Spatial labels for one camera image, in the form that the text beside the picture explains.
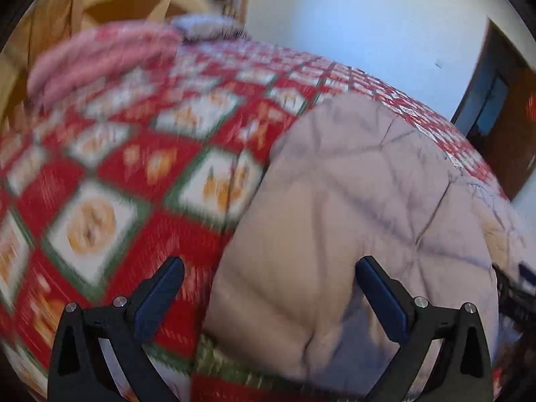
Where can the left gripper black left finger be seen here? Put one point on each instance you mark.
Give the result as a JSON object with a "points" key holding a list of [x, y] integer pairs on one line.
{"points": [[78, 369]]}

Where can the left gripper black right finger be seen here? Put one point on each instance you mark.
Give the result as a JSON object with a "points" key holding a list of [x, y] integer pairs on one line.
{"points": [[461, 372]]}

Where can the light purple puffer jacket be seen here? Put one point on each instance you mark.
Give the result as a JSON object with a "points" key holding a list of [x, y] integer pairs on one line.
{"points": [[352, 179]]}

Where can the red patchwork cartoon bedspread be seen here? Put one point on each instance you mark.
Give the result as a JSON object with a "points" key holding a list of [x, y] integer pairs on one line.
{"points": [[159, 161]]}

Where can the brown wooden door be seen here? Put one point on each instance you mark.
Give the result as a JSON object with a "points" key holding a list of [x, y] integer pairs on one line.
{"points": [[509, 149]]}

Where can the red double happiness decal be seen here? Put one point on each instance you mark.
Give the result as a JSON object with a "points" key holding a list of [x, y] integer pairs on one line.
{"points": [[530, 108]]}

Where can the pink folded quilt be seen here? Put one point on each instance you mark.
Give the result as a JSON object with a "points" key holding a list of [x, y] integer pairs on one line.
{"points": [[102, 51]]}

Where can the striped pillow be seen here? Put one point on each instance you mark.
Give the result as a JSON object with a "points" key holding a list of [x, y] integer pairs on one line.
{"points": [[208, 27]]}

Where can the cream and wood headboard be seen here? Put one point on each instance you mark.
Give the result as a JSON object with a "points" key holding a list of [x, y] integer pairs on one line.
{"points": [[47, 22]]}

